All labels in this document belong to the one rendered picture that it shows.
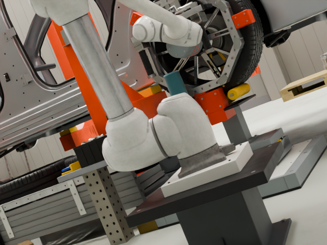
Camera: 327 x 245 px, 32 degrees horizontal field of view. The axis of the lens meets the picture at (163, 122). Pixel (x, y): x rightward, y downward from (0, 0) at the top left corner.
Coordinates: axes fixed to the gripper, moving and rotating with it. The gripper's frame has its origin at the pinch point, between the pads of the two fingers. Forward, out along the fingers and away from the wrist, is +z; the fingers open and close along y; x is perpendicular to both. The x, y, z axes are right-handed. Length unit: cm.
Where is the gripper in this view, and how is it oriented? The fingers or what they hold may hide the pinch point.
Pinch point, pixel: (172, 10)
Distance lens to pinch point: 276.4
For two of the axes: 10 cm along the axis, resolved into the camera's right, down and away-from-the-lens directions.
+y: -7.9, 3.7, 4.9
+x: 5.1, 8.4, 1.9
